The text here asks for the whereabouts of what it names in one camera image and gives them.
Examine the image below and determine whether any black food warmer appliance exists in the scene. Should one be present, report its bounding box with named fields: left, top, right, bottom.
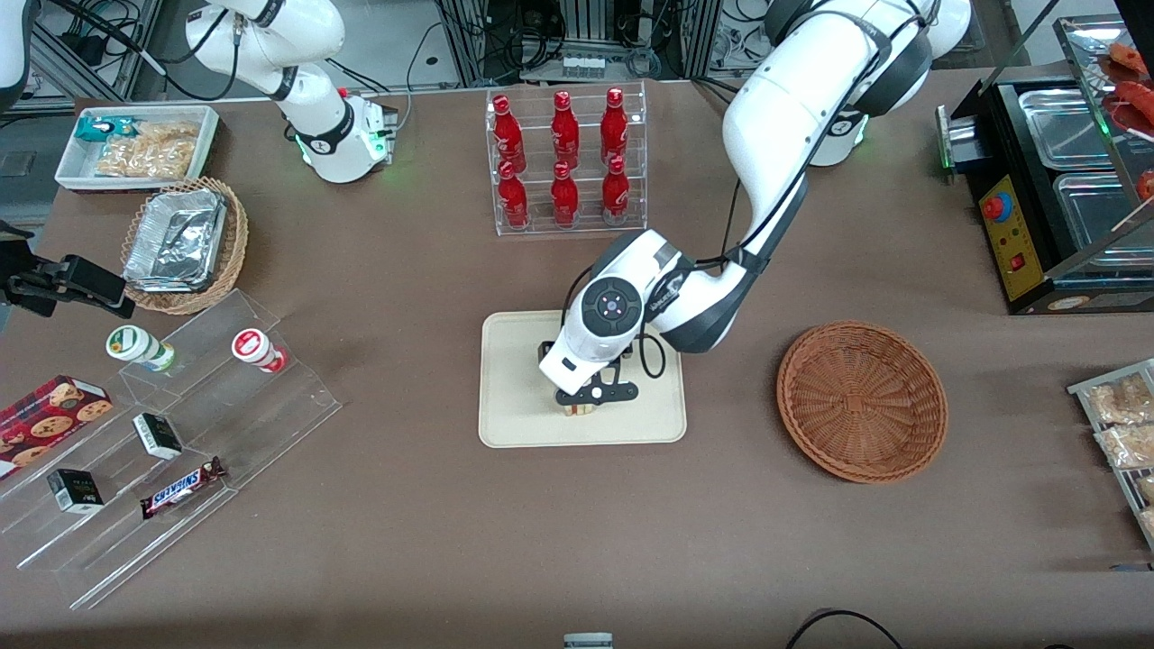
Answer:
left=936, top=14, right=1154, bottom=316

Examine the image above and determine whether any clear acrylic bottle rack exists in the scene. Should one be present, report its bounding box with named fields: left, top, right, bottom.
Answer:
left=485, top=81, right=648, bottom=237

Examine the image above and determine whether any beige plastic tray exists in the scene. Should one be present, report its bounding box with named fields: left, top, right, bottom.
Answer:
left=478, top=309, right=688, bottom=449

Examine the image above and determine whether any metal snack rack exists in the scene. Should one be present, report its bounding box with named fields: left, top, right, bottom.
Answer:
left=1067, top=359, right=1154, bottom=553

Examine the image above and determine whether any green lid yogurt bottle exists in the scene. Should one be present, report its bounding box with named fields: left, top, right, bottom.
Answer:
left=105, top=324, right=177, bottom=372

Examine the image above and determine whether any red tartan cookie box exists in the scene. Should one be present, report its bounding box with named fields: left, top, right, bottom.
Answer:
left=0, top=375, right=114, bottom=479

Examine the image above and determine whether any red cola bottle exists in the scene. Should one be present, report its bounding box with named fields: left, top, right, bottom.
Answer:
left=551, top=90, right=581, bottom=168
left=492, top=95, right=526, bottom=165
left=600, top=87, right=629, bottom=163
left=550, top=162, right=580, bottom=226
left=497, top=160, right=529, bottom=229
left=601, top=155, right=631, bottom=224

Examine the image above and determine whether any clear acrylic stepped shelf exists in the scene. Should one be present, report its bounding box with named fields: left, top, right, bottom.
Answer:
left=0, top=288, right=343, bottom=612

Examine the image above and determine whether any clear bag of snacks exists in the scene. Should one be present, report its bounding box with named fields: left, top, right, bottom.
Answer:
left=1095, top=424, right=1154, bottom=471
left=1086, top=374, right=1154, bottom=425

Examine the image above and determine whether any clear bag of chips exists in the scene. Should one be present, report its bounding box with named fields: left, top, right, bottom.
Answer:
left=95, top=140, right=197, bottom=179
left=133, top=121, right=201, bottom=147

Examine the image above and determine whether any brown round wicker basket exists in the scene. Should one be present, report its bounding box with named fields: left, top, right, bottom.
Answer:
left=776, top=321, right=949, bottom=485

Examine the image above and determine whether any white rectangular bin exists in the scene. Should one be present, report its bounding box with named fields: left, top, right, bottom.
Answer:
left=54, top=105, right=221, bottom=195

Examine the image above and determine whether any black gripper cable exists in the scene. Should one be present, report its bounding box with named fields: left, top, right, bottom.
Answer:
left=635, top=326, right=670, bottom=380

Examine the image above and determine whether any black floor cable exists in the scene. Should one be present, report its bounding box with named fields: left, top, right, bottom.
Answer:
left=784, top=609, right=904, bottom=649

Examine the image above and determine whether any red sausage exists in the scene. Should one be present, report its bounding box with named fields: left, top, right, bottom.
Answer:
left=1113, top=81, right=1154, bottom=138
left=1107, top=41, right=1151, bottom=78

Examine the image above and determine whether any Snickers chocolate bar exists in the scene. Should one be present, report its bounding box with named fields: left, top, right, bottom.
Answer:
left=140, top=456, right=226, bottom=520

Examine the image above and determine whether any steel food pan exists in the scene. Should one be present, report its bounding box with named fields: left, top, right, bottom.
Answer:
left=1053, top=171, right=1154, bottom=271
left=1017, top=87, right=1121, bottom=170

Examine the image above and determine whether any green snack packet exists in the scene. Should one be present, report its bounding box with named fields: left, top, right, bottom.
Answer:
left=75, top=115, right=136, bottom=145

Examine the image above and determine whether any red lid yogurt bottle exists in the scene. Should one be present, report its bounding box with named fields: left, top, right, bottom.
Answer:
left=231, top=328, right=288, bottom=374

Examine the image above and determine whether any small black box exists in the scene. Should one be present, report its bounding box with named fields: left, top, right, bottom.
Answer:
left=47, top=469, right=105, bottom=515
left=133, top=412, right=183, bottom=461

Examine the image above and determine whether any light wicker basket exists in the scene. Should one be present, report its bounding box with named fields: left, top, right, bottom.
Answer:
left=120, top=177, right=250, bottom=315

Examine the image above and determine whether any metal equipment rack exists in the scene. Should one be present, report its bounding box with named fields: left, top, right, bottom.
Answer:
left=437, top=0, right=722, bottom=84

